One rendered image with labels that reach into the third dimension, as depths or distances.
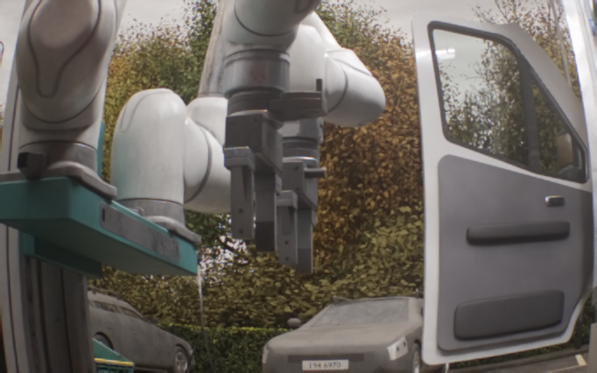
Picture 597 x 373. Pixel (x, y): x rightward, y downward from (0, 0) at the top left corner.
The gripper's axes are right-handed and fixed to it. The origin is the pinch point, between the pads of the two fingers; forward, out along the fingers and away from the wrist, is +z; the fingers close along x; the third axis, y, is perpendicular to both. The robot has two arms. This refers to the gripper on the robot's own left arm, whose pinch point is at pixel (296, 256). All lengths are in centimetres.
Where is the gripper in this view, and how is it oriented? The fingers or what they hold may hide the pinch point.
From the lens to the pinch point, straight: 149.5
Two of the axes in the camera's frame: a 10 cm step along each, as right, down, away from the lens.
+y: 9.9, -0.5, -1.6
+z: 0.2, 9.8, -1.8
